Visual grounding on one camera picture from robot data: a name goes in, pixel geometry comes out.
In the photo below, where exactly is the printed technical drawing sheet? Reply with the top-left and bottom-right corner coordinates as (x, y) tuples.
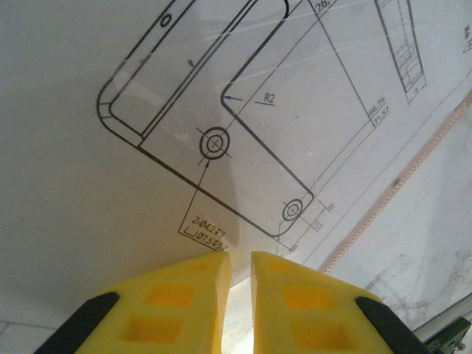
(0, 0), (472, 325)

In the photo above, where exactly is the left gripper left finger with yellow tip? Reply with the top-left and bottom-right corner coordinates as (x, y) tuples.
(36, 249), (233, 354)

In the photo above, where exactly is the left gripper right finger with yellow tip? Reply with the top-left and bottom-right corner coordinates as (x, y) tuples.
(250, 250), (431, 354)

